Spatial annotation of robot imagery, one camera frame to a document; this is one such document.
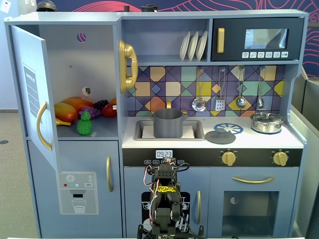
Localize small metal spoon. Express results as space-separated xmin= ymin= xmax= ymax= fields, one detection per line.
xmin=256 ymin=66 xmax=266 ymax=109

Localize dark toy grapes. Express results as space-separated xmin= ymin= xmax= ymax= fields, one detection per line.
xmin=93 ymin=99 xmax=110 ymax=111

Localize blue dishwasher door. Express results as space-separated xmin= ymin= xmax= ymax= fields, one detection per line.
xmin=124 ymin=166 xmax=210 ymax=239

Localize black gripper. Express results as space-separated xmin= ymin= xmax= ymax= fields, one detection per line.
xmin=160 ymin=156 xmax=176 ymax=166

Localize white toy plate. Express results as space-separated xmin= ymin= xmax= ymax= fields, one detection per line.
xmin=179 ymin=31 xmax=191 ymax=62
xmin=195 ymin=30 xmax=208 ymax=61
xmin=187 ymin=31 xmax=199 ymax=62

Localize blue oven door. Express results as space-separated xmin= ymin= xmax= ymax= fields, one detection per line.
xmin=209 ymin=167 xmax=300 ymax=237

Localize black round device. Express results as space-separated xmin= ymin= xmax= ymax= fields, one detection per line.
xmin=141 ymin=4 xmax=158 ymax=13

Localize curved gold door handle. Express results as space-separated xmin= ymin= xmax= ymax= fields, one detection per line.
xmin=36 ymin=101 xmax=53 ymax=151

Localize gray ice dispenser sticker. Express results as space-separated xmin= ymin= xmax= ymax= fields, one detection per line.
xmin=56 ymin=171 xmax=100 ymax=215

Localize purple toy grapes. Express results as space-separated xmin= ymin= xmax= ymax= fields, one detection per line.
xmin=78 ymin=106 xmax=102 ymax=120

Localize gray toy sink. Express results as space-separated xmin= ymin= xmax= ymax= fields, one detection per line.
xmin=134 ymin=119 xmax=205 ymax=142

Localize red toy tomato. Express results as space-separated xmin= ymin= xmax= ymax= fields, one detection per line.
xmin=101 ymin=103 xmax=118 ymax=118

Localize metal ladle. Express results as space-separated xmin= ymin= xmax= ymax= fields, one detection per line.
xmin=235 ymin=66 xmax=247 ymax=109

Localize gold dishwasher handle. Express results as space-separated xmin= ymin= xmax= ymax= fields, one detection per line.
xmin=196 ymin=190 xmax=202 ymax=225

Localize yellow toy banana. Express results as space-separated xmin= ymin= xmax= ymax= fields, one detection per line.
xmin=55 ymin=118 xmax=72 ymax=127

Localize gray pot lid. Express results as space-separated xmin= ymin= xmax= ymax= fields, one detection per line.
xmin=204 ymin=124 xmax=236 ymax=144

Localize gray plastic pot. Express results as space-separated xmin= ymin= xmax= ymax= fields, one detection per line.
xmin=150 ymin=108 xmax=188 ymax=139

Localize blue toy kitchen unit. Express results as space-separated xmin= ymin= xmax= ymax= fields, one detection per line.
xmin=4 ymin=9 xmax=310 ymax=239

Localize straight gold fridge handle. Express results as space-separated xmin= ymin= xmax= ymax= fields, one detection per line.
xmin=106 ymin=156 xmax=114 ymax=193

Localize gray shopping list sticker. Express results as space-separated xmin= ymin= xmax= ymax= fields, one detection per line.
xmin=22 ymin=62 xmax=43 ymax=127

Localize white wall outlet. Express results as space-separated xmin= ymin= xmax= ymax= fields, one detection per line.
xmin=0 ymin=0 xmax=12 ymax=13

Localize black toy microwave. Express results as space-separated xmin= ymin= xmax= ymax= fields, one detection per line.
xmin=211 ymin=17 xmax=305 ymax=62

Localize blue cabinet door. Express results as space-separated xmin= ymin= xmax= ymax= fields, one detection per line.
xmin=10 ymin=24 xmax=62 ymax=174

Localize metal skimmer spoon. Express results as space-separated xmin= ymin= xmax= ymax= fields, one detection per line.
xmin=191 ymin=67 xmax=207 ymax=112

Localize blue fridge door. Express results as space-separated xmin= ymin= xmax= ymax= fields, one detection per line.
xmin=27 ymin=139 xmax=120 ymax=239

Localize steel pot with lid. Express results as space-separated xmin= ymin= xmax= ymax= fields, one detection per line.
xmin=250 ymin=112 xmax=285 ymax=133

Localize gold toy telephone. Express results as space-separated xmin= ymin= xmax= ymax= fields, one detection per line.
xmin=118 ymin=39 xmax=139 ymax=94

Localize gold oven handle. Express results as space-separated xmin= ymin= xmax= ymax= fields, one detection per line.
xmin=231 ymin=176 xmax=275 ymax=184

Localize yellow orange toy mango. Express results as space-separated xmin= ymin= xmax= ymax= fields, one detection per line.
xmin=54 ymin=102 xmax=79 ymax=123

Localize black helmet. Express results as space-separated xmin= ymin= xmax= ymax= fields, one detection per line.
xmin=36 ymin=0 xmax=58 ymax=12

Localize metal slotted spatula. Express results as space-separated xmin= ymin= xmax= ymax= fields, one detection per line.
xmin=215 ymin=67 xmax=227 ymax=112

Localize orange red toy mango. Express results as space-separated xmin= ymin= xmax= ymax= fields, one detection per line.
xmin=61 ymin=96 xmax=95 ymax=113

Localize gold stove knob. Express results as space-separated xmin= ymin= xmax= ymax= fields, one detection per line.
xmin=272 ymin=150 xmax=290 ymax=167
xmin=221 ymin=150 xmax=237 ymax=167

